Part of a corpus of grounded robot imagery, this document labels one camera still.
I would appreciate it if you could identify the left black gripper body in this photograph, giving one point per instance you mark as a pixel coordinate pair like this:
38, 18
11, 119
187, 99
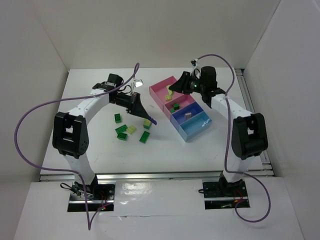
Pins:
133, 104

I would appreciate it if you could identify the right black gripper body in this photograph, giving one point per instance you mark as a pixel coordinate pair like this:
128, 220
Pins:
186, 82

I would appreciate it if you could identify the green and yellow lego stack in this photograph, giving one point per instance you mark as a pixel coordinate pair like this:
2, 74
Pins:
147, 124

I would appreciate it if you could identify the dark blue lego plate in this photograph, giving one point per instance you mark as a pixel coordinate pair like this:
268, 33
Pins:
152, 120

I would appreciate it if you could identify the green lego from stack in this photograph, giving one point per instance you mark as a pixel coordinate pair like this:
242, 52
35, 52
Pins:
176, 106

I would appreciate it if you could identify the green long lego brick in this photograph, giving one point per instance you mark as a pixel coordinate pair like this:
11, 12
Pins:
121, 129

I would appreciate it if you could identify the green narrow lego brick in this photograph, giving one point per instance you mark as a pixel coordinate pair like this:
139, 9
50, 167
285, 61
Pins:
144, 137

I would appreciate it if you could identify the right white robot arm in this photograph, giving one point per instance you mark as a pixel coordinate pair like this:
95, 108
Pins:
246, 131

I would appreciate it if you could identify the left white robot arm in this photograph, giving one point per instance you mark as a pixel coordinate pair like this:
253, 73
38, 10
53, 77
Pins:
70, 132

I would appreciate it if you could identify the small pink container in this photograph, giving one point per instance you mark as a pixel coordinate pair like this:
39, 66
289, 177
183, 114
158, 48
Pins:
183, 100

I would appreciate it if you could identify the yellow lego brick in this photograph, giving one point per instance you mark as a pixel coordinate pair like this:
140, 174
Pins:
131, 129

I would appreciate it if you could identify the large pink container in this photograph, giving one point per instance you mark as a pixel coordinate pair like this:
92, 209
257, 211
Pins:
159, 90

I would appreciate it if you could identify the small grey white block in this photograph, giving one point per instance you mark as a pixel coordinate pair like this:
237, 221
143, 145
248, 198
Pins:
187, 115

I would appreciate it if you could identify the green small lego upside down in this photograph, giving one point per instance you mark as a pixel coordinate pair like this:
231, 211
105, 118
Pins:
122, 136

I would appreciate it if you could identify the dark blue container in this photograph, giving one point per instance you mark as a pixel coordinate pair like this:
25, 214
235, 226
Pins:
177, 117

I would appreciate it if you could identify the light blue container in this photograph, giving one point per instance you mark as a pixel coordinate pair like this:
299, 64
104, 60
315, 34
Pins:
194, 126

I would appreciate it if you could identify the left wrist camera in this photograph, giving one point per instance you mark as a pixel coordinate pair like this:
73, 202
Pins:
137, 83

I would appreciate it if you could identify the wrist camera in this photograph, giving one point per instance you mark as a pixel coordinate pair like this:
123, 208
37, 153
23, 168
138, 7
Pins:
195, 66
137, 83

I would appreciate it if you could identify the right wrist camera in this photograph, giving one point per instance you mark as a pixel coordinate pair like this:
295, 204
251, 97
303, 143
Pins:
195, 66

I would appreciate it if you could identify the aluminium front rail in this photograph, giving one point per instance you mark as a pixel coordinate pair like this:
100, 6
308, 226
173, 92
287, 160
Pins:
136, 176

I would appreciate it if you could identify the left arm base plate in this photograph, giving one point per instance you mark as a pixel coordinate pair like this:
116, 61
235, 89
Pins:
103, 197

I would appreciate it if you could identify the aluminium side rail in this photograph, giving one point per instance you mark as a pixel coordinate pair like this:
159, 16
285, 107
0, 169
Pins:
255, 122

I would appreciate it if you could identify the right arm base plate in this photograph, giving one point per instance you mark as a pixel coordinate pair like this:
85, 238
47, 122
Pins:
216, 197

